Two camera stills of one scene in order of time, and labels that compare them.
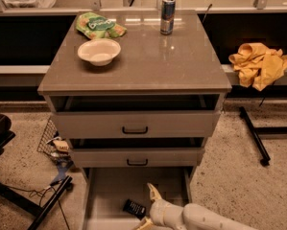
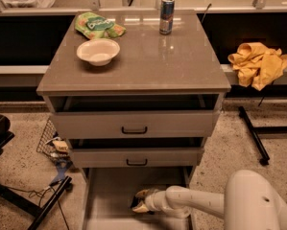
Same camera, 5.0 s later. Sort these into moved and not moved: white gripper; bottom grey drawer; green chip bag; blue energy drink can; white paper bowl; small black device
Moved: small black device; white gripper
Not moved: white paper bowl; blue energy drink can; green chip bag; bottom grey drawer
